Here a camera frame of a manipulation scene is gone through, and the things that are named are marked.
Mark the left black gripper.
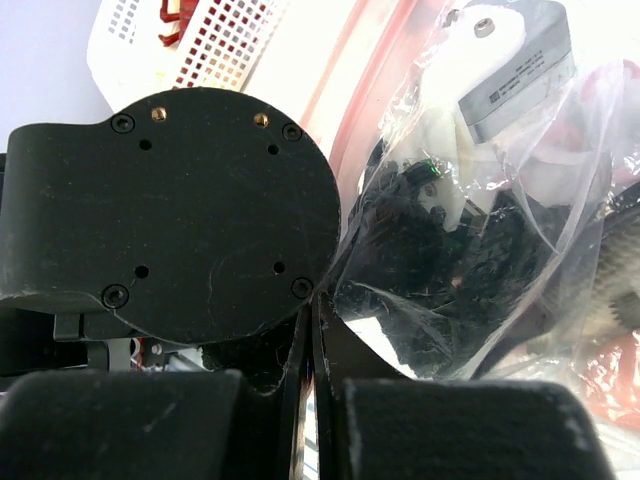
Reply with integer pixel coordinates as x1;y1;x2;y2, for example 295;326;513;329
344;149;565;379

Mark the translucent white plastic basket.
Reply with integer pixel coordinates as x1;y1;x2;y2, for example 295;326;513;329
87;1;289;111

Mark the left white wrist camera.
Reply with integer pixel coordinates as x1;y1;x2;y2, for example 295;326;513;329
383;1;575;231

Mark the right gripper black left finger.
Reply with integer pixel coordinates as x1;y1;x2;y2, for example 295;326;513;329
1;306;311;479

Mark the red fake lobster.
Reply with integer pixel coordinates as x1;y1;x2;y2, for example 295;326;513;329
158;0;199;47

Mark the clear zip top bag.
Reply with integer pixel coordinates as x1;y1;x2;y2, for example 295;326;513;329
299;0;640;431

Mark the fake grey fish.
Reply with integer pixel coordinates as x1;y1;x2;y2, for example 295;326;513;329
527;183;639;354

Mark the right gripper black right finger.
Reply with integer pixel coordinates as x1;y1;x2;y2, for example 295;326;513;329
311;294;613;479

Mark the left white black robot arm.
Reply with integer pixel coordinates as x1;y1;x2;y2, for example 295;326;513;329
1;88;564;378

